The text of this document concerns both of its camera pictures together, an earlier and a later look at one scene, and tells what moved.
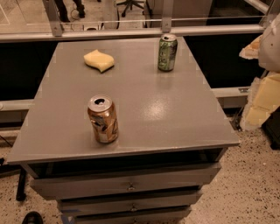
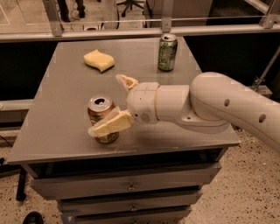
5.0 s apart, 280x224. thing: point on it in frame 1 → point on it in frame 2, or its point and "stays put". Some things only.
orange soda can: x=103 y=115 stays put
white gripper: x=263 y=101 → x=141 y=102
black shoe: x=32 y=217 stays put
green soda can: x=167 y=52 stays put
